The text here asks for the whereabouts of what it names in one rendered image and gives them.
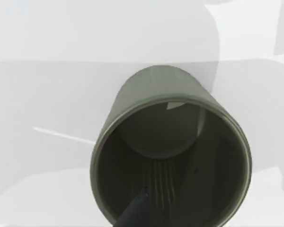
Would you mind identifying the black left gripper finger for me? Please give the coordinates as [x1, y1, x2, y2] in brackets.
[111, 186, 149, 227]

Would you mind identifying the olive green cup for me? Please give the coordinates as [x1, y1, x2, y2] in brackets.
[90, 64, 252, 227]

